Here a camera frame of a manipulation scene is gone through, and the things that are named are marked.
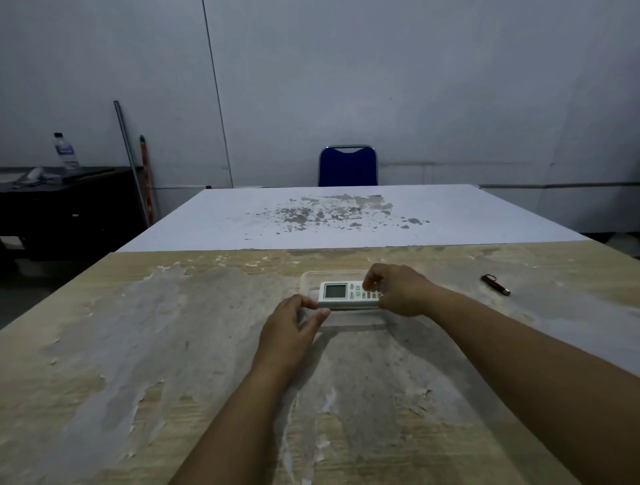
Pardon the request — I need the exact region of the white board sheet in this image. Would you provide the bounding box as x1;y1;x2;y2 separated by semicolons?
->
115;184;592;253

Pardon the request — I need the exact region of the clear water bottle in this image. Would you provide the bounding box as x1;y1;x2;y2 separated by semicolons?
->
53;132;83;176

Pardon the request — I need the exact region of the person's right forearm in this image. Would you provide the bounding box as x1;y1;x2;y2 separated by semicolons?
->
422;286;640;485

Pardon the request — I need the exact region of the black side table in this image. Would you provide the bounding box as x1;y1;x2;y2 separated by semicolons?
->
0;166;152;262

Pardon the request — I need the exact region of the blue chair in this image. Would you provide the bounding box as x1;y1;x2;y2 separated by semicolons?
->
318;145;379;188

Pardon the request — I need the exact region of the dark red pen tool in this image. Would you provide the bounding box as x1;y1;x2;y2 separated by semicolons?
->
481;274;512;297

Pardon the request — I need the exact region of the thin black wall cable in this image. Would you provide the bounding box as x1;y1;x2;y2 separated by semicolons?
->
201;0;235;189

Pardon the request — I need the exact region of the clear plastic container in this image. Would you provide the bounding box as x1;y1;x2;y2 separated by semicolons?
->
299;271;397;331

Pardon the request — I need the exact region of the person's left hand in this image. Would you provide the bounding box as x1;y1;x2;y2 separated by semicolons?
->
252;294;331;383

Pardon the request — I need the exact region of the white remote control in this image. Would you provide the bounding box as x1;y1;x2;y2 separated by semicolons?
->
317;280;384;311

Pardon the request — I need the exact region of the crumpled white plastic wrap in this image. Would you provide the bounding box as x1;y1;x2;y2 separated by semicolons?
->
12;167;64;189

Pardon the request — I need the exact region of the person's left forearm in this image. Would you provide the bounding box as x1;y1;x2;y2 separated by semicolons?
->
169;365;297;485

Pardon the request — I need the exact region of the grey metal pole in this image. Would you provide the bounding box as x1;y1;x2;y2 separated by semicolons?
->
113;100;151;229

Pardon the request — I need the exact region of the orange stick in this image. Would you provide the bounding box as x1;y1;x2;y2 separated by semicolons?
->
139;135;156;226

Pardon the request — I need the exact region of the person's right hand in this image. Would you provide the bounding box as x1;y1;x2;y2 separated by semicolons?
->
362;263;437;318

